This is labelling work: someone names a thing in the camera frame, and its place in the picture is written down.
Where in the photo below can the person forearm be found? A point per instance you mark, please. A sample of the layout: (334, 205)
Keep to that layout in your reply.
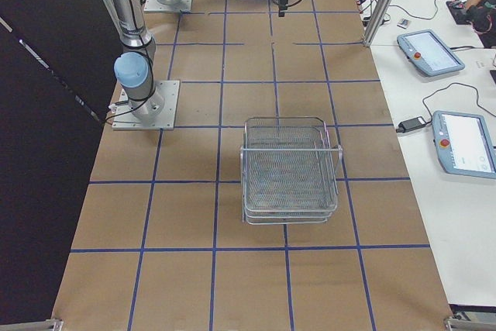
(481, 15)

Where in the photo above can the near teach pendant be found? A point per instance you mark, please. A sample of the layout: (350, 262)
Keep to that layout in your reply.
(463, 144)

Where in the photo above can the top wire mesh tray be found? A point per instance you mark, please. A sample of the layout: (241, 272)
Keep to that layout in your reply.
(287, 165)

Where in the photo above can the teach pendant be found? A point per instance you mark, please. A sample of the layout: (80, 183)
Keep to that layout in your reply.
(463, 144)
(428, 53)

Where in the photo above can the bottom wire mesh tray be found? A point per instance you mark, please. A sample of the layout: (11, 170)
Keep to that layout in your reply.
(282, 220)

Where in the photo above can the wire mesh tray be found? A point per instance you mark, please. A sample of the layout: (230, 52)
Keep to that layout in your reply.
(282, 220)
(287, 165)
(288, 214)

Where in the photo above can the far teach pendant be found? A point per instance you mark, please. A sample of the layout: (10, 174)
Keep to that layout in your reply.
(428, 53)

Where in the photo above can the middle wire mesh tray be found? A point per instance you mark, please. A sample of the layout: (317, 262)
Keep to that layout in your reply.
(288, 214)

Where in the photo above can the black side panel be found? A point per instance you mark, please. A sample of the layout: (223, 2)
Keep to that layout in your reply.
(57, 79)

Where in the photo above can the black power brick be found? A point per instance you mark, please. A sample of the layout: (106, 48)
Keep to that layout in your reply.
(410, 125)

